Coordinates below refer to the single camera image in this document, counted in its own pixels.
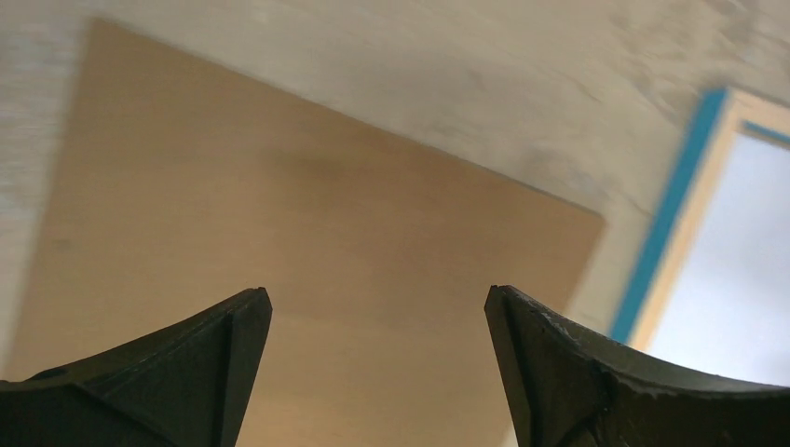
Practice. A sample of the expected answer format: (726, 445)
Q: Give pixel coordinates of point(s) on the brown frame backing board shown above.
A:
(180, 182)

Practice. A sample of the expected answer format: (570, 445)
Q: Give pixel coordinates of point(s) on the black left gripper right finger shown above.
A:
(567, 385)

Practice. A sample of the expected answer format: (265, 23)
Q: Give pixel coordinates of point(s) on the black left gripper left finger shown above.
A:
(188, 384)

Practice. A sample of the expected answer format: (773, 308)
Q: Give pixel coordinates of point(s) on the blue wooden picture frame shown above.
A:
(722, 114)

